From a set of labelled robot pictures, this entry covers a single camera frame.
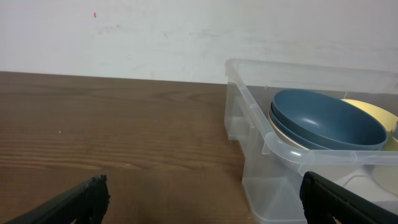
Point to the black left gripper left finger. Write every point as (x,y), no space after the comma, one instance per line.
(85,203)

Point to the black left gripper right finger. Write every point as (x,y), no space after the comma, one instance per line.
(325,202)

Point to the large cream bowl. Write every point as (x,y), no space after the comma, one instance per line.
(282,136)

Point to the dark blue bowl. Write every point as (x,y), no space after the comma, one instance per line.
(328,121)
(291,135)

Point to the clear plastic storage container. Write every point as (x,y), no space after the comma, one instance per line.
(274,170)

